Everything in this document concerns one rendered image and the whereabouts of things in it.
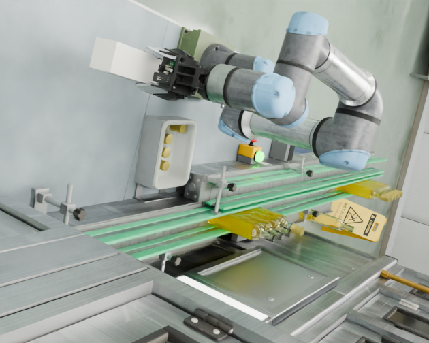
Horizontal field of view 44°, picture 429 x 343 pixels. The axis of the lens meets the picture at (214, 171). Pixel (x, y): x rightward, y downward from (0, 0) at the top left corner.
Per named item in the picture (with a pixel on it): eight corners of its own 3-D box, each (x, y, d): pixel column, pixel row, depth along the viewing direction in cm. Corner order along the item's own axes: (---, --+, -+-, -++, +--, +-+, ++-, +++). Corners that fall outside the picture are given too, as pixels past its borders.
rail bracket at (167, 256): (138, 263, 164) (171, 280, 157) (141, 243, 163) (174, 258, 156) (147, 260, 168) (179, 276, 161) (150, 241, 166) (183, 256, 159)
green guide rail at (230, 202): (205, 203, 184) (223, 210, 180) (205, 201, 184) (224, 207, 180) (371, 169, 327) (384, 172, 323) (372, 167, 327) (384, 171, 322)
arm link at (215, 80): (249, 71, 101) (238, 113, 102) (230, 68, 103) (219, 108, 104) (229, 62, 95) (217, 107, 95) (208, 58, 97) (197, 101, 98)
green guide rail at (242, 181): (208, 183, 183) (227, 190, 178) (209, 180, 182) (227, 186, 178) (374, 157, 325) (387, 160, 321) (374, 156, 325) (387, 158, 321)
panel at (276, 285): (75, 321, 133) (178, 386, 114) (77, 310, 132) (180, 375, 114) (257, 251, 206) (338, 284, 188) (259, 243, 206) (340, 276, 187)
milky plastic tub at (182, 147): (134, 182, 171) (154, 190, 166) (144, 114, 166) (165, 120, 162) (169, 178, 185) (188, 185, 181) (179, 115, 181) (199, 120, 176)
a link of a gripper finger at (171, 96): (152, 79, 110) (185, 74, 106) (157, 81, 112) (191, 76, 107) (151, 101, 110) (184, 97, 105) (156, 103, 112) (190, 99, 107)
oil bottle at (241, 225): (206, 222, 189) (257, 243, 178) (209, 207, 188) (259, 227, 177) (215, 220, 194) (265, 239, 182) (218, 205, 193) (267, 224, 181)
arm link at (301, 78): (322, 81, 106) (300, 64, 97) (304, 134, 106) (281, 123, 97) (288, 74, 110) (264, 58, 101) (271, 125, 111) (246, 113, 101)
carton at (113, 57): (96, 37, 105) (117, 41, 102) (170, 64, 125) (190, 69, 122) (88, 67, 106) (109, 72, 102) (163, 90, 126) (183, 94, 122)
